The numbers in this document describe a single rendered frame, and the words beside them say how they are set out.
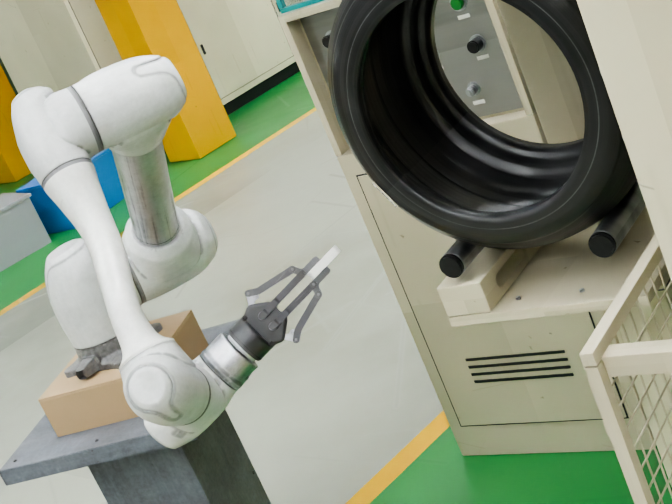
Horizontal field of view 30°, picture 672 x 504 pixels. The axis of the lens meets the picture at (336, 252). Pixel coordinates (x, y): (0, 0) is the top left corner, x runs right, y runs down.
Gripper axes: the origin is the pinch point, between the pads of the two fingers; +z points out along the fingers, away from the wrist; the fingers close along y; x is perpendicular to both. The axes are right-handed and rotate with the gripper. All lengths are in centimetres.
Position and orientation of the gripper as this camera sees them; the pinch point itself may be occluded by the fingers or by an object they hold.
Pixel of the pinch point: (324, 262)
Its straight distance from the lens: 215.4
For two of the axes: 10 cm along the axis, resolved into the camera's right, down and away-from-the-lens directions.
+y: 7.2, 6.9, -0.2
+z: 6.9, -7.2, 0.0
